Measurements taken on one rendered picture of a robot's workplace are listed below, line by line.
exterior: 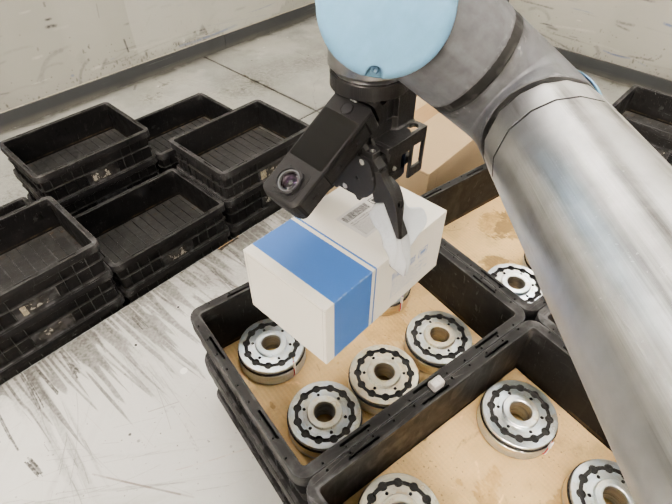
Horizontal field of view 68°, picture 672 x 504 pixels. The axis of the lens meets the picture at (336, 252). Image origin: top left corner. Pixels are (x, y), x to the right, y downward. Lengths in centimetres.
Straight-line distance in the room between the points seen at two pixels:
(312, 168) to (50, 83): 312
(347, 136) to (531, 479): 52
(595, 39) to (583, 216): 371
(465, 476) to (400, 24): 59
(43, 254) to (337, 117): 131
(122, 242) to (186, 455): 101
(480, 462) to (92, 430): 62
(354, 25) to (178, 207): 160
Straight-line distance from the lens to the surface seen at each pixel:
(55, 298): 150
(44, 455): 98
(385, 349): 77
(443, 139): 116
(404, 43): 29
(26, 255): 168
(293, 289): 49
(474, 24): 31
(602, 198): 23
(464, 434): 76
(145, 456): 92
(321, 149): 44
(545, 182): 25
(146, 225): 180
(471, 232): 102
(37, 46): 342
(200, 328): 73
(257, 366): 76
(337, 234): 53
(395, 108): 49
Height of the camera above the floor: 150
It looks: 45 degrees down
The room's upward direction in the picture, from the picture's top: straight up
